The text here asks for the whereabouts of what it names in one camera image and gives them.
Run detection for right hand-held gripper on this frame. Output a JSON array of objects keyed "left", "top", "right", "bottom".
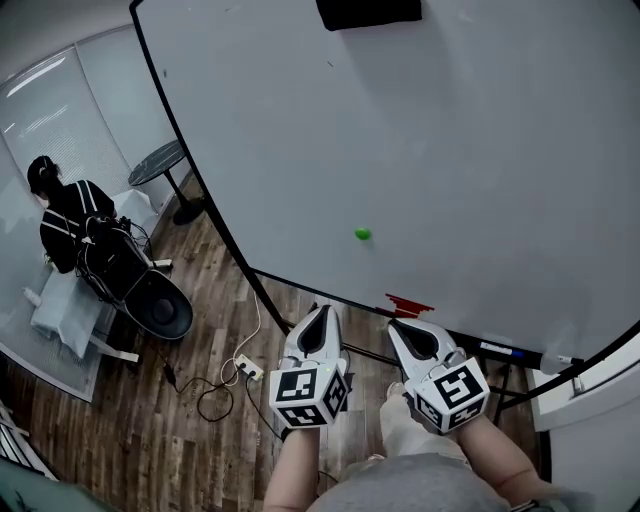
[{"left": 388, "top": 318, "right": 491, "bottom": 435}]

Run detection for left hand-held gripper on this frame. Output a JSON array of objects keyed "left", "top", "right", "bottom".
[{"left": 269, "top": 304, "right": 351, "bottom": 430}]

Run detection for person's left forearm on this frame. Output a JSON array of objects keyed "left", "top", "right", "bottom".
[{"left": 262, "top": 427, "right": 321, "bottom": 512}]

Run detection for person's right forearm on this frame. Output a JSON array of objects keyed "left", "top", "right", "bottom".
[{"left": 457, "top": 414, "right": 546, "bottom": 501}]

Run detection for white power strip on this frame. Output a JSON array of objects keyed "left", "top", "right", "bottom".
[{"left": 234, "top": 353, "right": 265, "bottom": 381}]

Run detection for blue capped marker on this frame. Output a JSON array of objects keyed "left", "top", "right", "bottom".
[{"left": 479, "top": 341, "right": 525, "bottom": 359}]

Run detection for person's beige trousers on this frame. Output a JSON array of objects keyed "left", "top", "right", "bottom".
[{"left": 379, "top": 382, "right": 469, "bottom": 464}]

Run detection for black capped white marker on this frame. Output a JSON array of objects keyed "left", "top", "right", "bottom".
[{"left": 539, "top": 352, "right": 585, "bottom": 376}]

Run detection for person's grey shirt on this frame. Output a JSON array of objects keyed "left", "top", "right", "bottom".
[{"left": 307, "top": 452, "right": 596, "bottom": 512}]

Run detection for black shell chair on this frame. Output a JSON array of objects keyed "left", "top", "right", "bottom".
[{"left": 122, "top": 269, "right": 195, "bottom": 341}]

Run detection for whiteboard on black stand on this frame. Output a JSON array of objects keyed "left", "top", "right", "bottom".
[{"left": 128, "top": 0, "right": 640, "bottom": 426}]

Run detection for round black side table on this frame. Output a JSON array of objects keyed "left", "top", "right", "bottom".
[{"left": 127, "top": 139, "right": 205, "bottom": 226}]

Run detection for table with white cloth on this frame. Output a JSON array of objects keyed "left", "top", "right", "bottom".
[{"left": 29, "top": 189, "right": 174, "bottom": 364}]

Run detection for frosted glass door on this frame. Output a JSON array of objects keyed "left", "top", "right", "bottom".
[{"left": 0, "top": 457, "right": 116, "bottom": 512}]

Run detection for white metal rack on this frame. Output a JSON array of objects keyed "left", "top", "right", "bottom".
[{"left": 0, "top": 399, "right": 59, "bottom": 481}]

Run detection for black whiteboard eraser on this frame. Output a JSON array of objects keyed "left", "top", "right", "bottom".
[{"left": 315, "top": 0, "right": 424, "bottom": 32}]

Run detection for white power cable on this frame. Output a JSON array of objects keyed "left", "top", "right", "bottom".
[{"left": 219, "top": 292, "right": 264, "bottom": 386}]

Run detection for black power cable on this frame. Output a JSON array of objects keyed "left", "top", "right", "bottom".
[{"left": 162, "top": 349, "right": 284, "bottom": 441}]

